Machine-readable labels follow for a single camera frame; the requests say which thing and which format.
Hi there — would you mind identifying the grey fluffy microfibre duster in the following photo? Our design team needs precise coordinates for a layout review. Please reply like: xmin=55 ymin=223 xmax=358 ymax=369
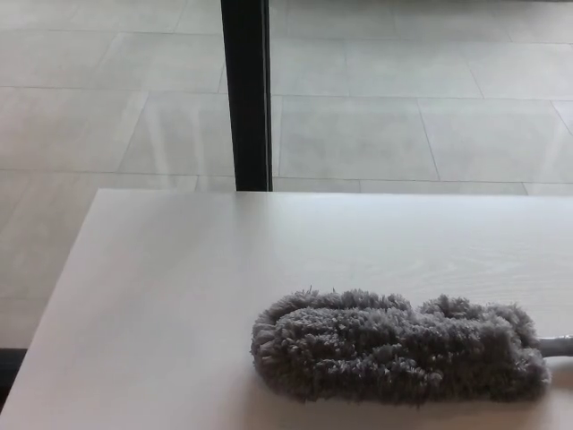
xmin=249 ymin=283 xmax=573 ymax=404

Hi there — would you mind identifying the black vertical window frame post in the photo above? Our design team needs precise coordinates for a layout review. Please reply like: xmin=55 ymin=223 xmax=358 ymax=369
xmin=219 ymin=0 xmax=274 ymax=193

